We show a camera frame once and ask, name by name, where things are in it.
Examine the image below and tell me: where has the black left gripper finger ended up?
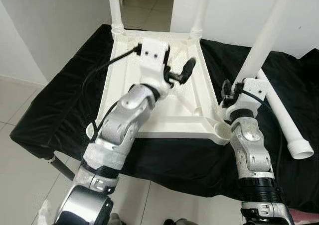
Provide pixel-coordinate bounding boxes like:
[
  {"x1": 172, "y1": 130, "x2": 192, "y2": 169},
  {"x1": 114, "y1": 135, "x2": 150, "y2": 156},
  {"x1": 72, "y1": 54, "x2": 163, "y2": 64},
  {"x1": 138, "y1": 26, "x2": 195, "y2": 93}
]
[
  {"x1": 163, "y1": 46, "x2": 175, "y2": 79},
  {"x1": 179, "y1": 57, "x2": 196, "y2": 85}
]

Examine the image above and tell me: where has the white plastic table top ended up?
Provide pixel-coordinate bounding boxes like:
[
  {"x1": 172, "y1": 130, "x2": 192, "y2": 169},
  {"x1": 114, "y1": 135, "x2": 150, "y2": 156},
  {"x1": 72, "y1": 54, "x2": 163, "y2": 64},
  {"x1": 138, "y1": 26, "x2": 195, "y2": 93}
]
[{"x1": 87, "y1": 28, "x2": 235, "y2": 146}]

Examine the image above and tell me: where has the pink cushion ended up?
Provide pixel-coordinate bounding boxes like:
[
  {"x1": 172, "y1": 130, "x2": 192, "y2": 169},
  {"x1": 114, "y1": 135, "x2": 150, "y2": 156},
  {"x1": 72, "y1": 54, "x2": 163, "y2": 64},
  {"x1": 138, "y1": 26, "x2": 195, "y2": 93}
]
[{"x1": 287, "y1": 208, "x2": 319, "y2": 225}]

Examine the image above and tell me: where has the grey robot right foot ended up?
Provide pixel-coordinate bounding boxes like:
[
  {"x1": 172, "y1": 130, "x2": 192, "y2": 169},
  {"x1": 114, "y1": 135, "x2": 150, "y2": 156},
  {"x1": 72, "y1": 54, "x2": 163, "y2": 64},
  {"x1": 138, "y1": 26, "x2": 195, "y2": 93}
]
[{"x1": 164, "y1": 218, "x2": 192, "y2": 225}]

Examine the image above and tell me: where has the grey robot foot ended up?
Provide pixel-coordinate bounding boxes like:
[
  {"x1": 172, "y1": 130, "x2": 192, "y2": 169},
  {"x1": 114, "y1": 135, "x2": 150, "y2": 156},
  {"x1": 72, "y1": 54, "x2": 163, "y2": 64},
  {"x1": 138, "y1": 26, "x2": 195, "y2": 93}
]
[
  {"x1": 164, "y1": 218, "x2": 192, "y2": 225},
  {"x1": 107, "y1": 213, "x2": 123, "y2": 225}
]

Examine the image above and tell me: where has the black metal table leg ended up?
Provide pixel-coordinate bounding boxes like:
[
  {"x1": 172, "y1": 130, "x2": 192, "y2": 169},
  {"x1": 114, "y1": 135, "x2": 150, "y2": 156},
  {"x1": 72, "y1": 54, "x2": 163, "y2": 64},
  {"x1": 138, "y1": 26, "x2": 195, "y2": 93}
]
[{"x1": 46, "y1": 154, "x2": 76, "y2": 182}]

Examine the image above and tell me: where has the grey robot left foot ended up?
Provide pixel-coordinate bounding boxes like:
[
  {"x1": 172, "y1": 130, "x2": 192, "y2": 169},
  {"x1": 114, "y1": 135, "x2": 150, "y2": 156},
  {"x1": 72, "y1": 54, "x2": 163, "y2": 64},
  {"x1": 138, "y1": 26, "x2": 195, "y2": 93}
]
[{"x1": 107, "y1": 213, "x2": 123, "y2": 225}]

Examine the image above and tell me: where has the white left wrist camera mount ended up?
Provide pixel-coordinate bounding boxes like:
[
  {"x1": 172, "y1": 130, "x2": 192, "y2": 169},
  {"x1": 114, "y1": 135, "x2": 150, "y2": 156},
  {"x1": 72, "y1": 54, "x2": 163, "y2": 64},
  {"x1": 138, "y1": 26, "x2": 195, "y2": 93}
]
[{"x1": 139, "y1": 40, "x2": 171, "y2": 89}]

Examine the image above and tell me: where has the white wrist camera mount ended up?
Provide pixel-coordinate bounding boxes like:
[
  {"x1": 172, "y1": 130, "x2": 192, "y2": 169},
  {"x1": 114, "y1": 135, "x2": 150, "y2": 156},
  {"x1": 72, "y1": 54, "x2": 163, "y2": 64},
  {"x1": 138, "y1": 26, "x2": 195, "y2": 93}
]
[
  {"x1": 139, "y1": 40, "x2": 171, "y2": 89},
  {"x1": 222, "y1": 78, "x2": 265, "y2": 121}
]

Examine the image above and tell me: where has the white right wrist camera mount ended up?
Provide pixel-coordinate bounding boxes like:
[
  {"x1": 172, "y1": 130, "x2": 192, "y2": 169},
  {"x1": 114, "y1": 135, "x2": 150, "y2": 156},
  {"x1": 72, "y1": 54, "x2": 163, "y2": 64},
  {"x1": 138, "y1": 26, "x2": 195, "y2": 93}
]
[{"x1": 222, "y1": 78, "x2": 265, "y2": 121}]

